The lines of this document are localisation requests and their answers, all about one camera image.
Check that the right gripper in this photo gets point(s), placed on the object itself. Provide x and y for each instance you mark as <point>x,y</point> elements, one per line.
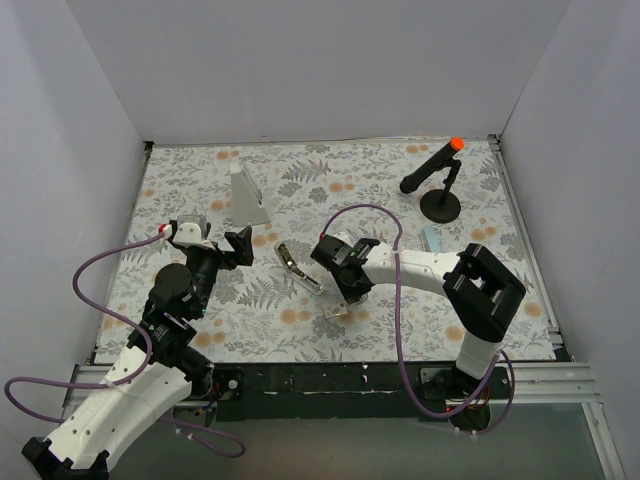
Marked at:
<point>345,276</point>

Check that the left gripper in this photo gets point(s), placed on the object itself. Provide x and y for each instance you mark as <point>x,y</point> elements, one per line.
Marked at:
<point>223,255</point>

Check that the white staple box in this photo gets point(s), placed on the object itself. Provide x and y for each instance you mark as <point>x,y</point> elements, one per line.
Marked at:
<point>336,310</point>

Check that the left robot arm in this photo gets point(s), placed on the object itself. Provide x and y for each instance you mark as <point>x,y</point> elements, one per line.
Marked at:
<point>156,369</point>

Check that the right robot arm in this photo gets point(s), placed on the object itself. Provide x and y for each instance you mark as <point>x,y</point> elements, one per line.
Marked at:
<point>483,292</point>

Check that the grey metronome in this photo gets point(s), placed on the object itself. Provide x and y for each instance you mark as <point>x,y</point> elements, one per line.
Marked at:
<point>248,204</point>

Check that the floral patterned table mat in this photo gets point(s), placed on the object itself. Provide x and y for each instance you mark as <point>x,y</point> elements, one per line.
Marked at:
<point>261,314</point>

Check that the black round microphone stand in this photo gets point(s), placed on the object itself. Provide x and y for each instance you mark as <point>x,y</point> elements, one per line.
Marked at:
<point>441,205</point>

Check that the black microphone orange tip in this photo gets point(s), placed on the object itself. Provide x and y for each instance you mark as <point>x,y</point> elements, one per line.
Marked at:
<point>442,159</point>

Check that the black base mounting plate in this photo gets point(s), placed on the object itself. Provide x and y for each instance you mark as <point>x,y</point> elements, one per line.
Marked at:
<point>354,390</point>

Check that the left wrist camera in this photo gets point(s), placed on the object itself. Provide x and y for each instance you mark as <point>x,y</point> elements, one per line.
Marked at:
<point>189,230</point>

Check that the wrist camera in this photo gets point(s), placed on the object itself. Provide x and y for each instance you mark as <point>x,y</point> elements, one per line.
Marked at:
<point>343,236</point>
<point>189,230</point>

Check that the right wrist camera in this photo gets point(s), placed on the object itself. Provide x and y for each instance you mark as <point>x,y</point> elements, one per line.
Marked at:
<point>343,236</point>

